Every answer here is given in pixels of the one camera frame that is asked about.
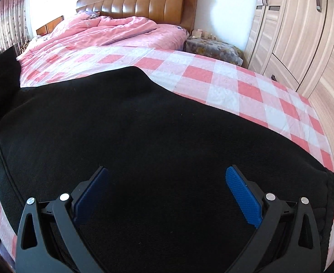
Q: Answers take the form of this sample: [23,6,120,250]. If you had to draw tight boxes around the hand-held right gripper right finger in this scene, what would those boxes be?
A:
[225,164,325,273]

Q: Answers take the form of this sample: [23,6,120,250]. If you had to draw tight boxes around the nightstand with floral cloth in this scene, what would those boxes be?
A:
[183,38,244,67]

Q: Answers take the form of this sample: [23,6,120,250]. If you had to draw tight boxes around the small wooden bedside cabinet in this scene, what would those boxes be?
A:
[36,15,64,36]

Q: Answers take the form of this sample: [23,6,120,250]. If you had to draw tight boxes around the pink checkered bed sheet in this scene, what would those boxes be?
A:
[0,41,334,273]

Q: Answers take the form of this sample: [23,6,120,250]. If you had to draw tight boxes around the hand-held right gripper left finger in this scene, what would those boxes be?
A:
[15,165,110,273]

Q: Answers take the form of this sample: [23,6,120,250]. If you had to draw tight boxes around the pink patterned curtain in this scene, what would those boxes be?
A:
[0,0,31,56]

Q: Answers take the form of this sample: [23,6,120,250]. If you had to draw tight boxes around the light wooden wardrobe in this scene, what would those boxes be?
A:
[245,0,334,194]

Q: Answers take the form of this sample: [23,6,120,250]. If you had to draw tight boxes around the brown wooden headboard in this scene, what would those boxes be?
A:
[76,0,199,36]

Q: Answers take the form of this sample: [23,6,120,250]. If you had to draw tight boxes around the pink quilt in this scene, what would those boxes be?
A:
[16,11,188,63]

